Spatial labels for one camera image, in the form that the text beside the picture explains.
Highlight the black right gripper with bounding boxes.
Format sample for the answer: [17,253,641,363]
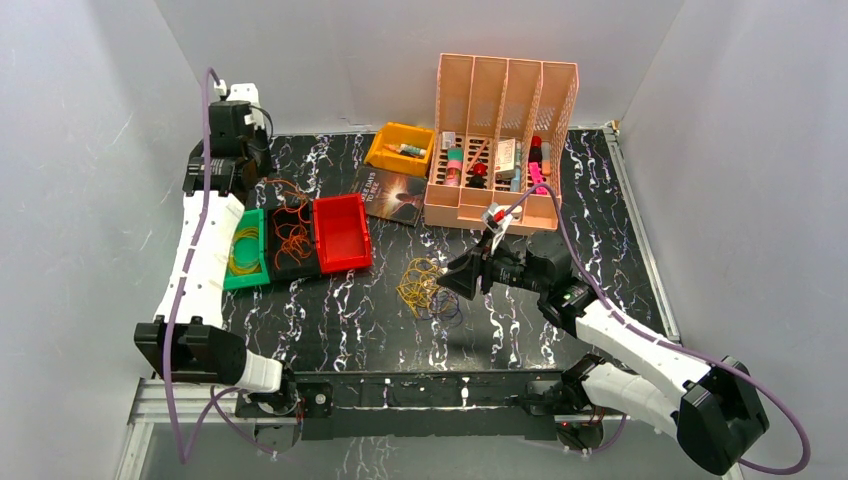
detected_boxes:
[436,228,548,301]

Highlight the orange cable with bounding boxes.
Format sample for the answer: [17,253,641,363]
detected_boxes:
[261,177,313,230]
[271,208,316,270]

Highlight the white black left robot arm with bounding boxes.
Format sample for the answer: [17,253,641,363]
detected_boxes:
[134,99,299,416]

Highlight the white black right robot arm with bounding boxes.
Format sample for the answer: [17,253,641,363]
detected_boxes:
[436,232,769,475]

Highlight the red black stamp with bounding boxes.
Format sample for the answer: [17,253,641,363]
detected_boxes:
[528,136,544,164]
[467,162,488,189]

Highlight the light blue marker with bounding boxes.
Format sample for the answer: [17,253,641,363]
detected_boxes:
[510,166,523,193]

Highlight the dark book Three Days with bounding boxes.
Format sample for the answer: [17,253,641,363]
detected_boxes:
[351,165,427,226]

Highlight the black plastic bin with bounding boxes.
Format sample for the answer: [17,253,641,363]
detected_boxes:
[265,200,321,282]

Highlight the pink glue stick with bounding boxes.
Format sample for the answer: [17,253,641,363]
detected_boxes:
[444,147,464,186]

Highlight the red plastic bin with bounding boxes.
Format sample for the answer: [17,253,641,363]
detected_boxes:
[313,193,373,274]

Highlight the green plastic bin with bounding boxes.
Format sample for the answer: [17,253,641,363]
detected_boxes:
[224,209,271,291]

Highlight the pink pencil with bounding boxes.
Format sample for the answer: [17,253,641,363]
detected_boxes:
[470,138,489,167]

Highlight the white grey card box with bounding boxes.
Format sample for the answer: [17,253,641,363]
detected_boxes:
[493,138,518,181]

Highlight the green white glue stick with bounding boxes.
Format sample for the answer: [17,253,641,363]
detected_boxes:
[382,144,427,159]

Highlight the small white eraser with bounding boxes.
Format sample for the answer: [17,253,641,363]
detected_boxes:
[440,131,456,150]

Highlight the yellow plastic bin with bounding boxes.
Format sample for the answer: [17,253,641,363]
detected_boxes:
[365,122,435,178]

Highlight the orange highlighter marker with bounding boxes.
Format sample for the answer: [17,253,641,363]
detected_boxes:
[540,142,552,177]

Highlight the pink plastic file organizer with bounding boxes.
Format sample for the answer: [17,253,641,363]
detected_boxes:
[423,53,580,235]

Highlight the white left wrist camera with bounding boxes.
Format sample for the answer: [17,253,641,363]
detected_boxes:
[214,79,269,132]

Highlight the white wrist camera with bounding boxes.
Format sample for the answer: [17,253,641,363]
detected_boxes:
[214,79,269,132]
[482,203,523,254]

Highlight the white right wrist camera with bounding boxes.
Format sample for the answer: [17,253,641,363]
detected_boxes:
[482,203,523,254]

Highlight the yellow cable in green bin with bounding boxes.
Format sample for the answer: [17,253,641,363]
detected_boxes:
[228,226,263,276]

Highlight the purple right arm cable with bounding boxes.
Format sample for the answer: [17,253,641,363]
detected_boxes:
[506,184,812,476]

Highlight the black metal base rail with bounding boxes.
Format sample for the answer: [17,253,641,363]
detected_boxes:
[235,370,607,452]

